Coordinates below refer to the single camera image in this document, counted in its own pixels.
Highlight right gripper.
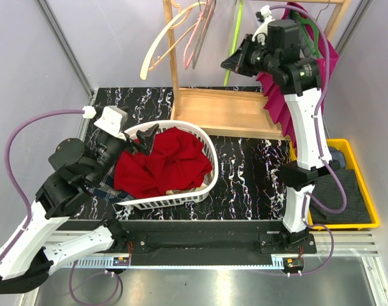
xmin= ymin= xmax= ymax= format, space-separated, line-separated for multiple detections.
xmin=222 ymin=33 xmax=279 ymax=77

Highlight yellow-green hanger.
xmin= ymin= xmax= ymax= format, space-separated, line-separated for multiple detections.
xmin=222 ymin=0 xmax=245 ymax=87

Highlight red dress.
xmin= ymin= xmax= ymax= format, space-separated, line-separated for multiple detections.
xmin=114 ymin=127 xmax=213 ymax=199

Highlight pink plastic hanger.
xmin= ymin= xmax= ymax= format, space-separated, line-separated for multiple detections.
xmin=183 ymin=0 xmax=217 ymax=69

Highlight magenta dress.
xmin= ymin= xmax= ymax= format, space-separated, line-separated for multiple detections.
xmin=257 ymin=9 xmax=340 ymax=149

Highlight grey wire hanger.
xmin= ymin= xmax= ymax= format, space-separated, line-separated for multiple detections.
xmin=191 ymin=0 xmax=217 ymax=69

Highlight navy plaid skirt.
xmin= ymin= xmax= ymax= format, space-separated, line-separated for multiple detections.
xmin=88 ymin=166 xmax=134 ymax=204

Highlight white plastic laundry basket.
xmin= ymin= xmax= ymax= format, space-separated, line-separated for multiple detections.
xmin=116 ymin=120 xmax=219 ymax=210

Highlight pastel floral skirt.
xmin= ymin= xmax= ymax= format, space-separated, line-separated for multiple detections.
xmin=166 ymin=171 xmax=214 ymax=195

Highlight green hanger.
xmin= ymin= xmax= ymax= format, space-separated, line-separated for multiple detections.
xmin=290 ymin=10 xmax=322 ymax=59

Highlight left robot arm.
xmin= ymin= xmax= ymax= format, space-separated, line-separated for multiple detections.
xmin=0 ymin=124 xmax=159 ymax=295

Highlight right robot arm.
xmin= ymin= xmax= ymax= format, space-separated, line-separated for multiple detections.
xmin=220 ymin=17 xmax=339 ymax=253

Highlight wooden clothes rack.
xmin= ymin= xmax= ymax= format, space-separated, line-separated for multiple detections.
xmin=163 ymin=0 xmax=354 ymax=140

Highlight yellow plastic bin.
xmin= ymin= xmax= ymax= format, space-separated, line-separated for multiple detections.
xmin=307 ymin=138 xmax=380 ymax=230

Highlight folded dark clothes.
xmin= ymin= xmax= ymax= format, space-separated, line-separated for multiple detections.
xmin=309 ymin=145 xmax=373 ymax=225

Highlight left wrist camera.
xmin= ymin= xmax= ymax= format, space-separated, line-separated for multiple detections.
xmin=94 ymin=106 xmax=128 ymax=140

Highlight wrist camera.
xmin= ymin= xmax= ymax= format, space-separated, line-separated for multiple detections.
xmin=252 ymin=5 xmax=275 ymax=45
xmin=94 ymin=106 xmax=128 ymax=140

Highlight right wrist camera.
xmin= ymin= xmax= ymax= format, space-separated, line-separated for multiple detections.
xmin=252 ymin=5 xmax=275 ymax=45

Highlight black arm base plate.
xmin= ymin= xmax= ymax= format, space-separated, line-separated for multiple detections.
xmin=61 ymin=219 xmax=317 ymax=267

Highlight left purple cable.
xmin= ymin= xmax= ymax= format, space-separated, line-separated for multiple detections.
xmin=0 ymin=109 xmax=124 ymax=303

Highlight purple cable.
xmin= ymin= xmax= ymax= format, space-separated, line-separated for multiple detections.
xmin=269 ymin=4 xmax=348 ymax=275
xmin=0 ymin=109 xmax=124 ymax=303

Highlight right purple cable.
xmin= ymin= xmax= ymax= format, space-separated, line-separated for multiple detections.
xmin=269 ymin=4 xmax=348 ymax=275

